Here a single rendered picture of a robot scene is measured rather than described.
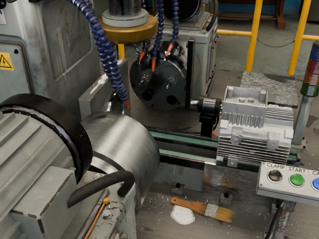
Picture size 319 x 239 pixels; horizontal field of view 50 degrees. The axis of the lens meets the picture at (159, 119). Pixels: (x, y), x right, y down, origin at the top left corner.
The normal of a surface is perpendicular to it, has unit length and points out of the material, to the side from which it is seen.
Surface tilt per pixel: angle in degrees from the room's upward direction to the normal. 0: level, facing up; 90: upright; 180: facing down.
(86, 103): 90
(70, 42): 90
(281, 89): 0
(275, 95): 0
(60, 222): 90
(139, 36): 90
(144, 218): 0
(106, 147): 17
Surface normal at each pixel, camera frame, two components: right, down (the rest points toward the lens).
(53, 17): 0.96, 0.15
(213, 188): -0.28, 0.53
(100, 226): 0.00, -0.83
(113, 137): 0.28, -0.76
